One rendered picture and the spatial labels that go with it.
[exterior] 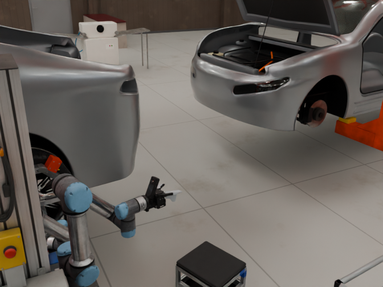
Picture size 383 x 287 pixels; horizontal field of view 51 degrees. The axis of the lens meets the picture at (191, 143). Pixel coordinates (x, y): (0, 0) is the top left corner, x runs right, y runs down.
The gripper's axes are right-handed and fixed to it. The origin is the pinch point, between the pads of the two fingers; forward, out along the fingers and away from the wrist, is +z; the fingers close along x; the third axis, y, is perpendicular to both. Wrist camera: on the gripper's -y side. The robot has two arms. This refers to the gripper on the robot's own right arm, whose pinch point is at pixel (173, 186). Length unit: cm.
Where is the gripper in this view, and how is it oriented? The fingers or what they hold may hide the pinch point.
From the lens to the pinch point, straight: 219.1
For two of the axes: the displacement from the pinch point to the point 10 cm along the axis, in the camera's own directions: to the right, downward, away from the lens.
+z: 7.5, -2.5, 6.2
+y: 0.7, 9.5, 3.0
